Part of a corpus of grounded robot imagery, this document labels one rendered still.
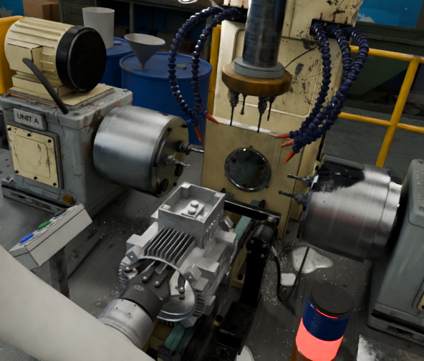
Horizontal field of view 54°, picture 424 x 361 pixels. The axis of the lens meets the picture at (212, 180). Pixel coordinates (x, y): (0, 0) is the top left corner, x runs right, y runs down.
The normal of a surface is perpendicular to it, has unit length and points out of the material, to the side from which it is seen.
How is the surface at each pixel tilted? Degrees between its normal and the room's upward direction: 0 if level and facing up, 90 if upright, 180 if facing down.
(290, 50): 90
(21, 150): 90
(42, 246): 56
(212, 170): 90
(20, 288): 62
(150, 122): 20
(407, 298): 89
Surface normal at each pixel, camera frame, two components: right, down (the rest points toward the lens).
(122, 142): -0.27, -0.07
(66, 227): 0.81, -0.26
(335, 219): -0.33, 0.18
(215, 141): -0.38, 0.44
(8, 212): 0.09, -0.85
